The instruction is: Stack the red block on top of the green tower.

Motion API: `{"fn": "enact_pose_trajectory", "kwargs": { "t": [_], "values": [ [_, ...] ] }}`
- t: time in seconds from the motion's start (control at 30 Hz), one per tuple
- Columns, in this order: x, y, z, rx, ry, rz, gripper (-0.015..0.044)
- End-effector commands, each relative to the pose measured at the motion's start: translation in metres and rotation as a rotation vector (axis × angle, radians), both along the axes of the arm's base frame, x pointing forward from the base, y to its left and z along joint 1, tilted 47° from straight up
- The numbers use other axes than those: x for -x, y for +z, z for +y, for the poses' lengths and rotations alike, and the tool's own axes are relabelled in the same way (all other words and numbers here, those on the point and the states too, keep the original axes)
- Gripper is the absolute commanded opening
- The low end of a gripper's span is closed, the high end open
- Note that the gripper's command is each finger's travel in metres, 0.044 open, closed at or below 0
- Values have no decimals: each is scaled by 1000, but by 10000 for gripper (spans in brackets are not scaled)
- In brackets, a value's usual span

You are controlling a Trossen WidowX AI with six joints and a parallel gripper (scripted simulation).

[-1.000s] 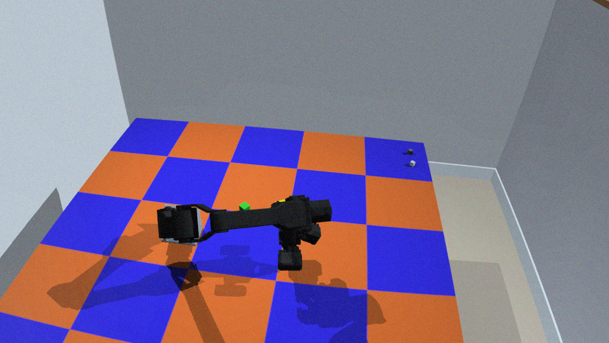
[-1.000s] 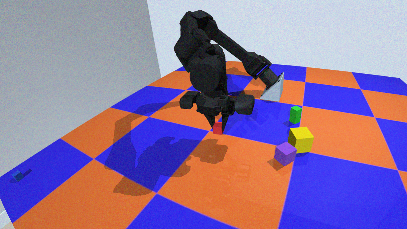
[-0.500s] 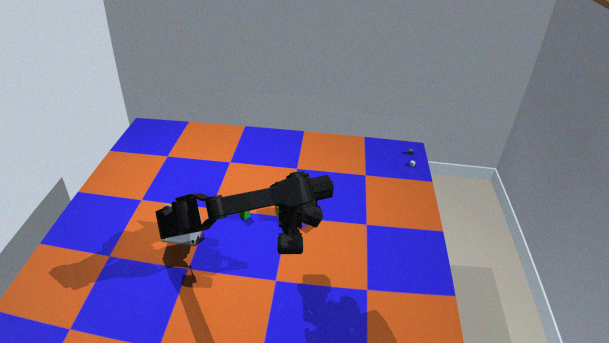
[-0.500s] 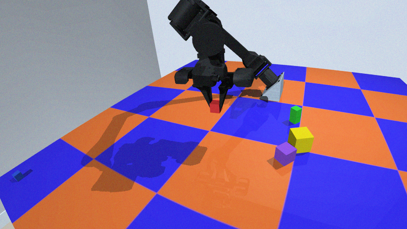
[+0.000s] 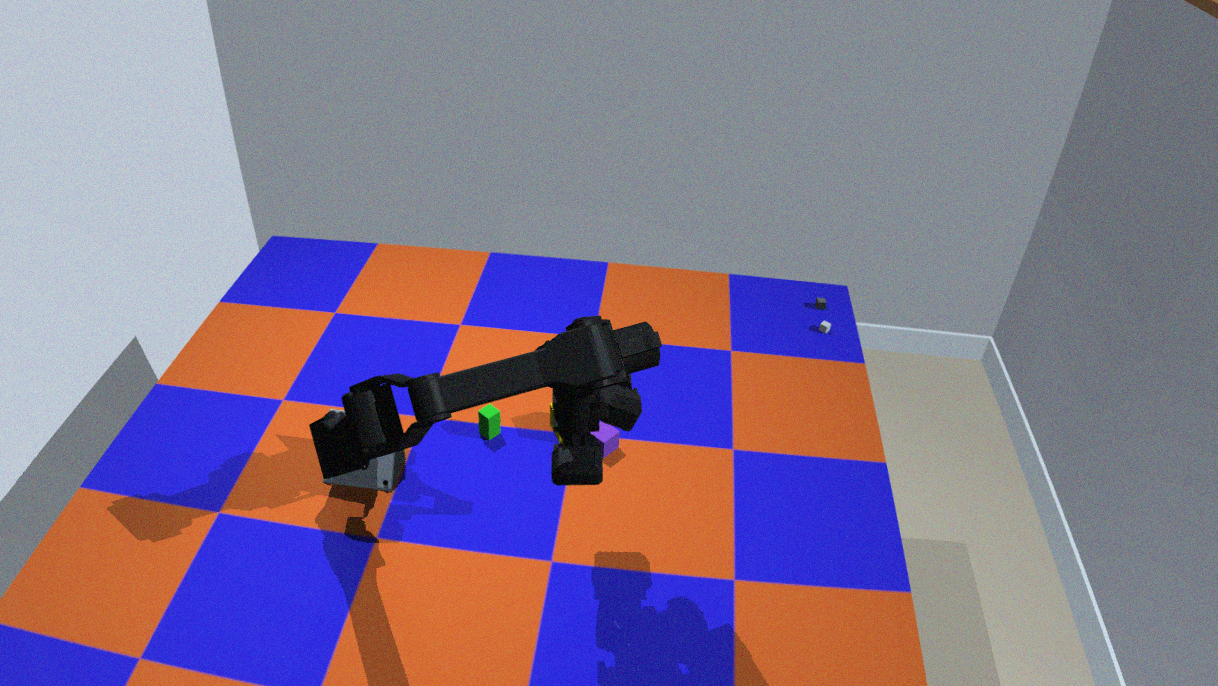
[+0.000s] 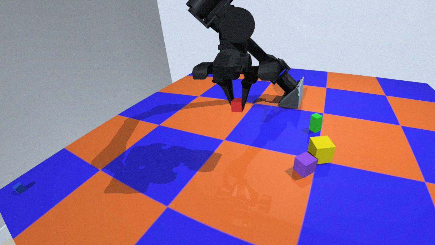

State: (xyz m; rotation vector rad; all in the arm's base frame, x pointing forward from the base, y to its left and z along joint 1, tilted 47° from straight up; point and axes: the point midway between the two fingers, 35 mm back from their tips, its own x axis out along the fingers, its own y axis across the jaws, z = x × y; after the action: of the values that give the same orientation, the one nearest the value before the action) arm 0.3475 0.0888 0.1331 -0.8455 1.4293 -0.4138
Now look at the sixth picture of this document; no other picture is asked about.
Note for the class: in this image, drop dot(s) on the purple cube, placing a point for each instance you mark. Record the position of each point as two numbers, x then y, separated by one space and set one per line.
305 164

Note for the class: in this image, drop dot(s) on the green block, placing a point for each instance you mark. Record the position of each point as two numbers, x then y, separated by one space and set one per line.
316 119
315 128

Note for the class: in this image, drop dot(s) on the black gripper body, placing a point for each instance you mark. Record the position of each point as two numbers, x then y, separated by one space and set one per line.
265 71

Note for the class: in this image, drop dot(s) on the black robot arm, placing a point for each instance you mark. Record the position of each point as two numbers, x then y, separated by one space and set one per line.
236 25

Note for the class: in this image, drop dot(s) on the blue block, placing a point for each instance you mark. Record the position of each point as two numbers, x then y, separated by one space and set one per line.
19 188

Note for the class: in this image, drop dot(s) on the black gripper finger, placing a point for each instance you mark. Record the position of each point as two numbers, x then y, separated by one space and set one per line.
227 87
246 85

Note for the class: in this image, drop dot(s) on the yellow block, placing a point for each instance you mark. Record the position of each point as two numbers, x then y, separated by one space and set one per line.
322 148

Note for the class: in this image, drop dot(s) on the red block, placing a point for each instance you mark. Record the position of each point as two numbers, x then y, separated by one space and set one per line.
236 105

